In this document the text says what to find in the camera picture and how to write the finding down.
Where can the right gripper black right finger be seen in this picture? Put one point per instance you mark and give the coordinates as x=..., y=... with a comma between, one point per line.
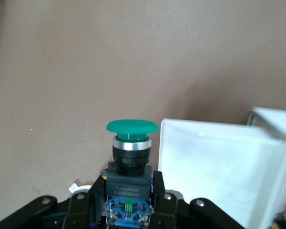
x=165, y=210

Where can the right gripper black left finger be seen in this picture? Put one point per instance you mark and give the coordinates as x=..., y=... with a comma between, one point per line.
x=82, y=210

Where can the white plastic drawer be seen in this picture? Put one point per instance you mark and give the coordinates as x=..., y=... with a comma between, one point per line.
x=205, y=167

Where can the green mushroom pushbutton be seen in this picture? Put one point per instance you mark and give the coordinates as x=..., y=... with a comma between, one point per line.
x=132, y=126

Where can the white drawer cabinet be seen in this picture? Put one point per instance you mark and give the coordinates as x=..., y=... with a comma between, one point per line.
x=276, y=119

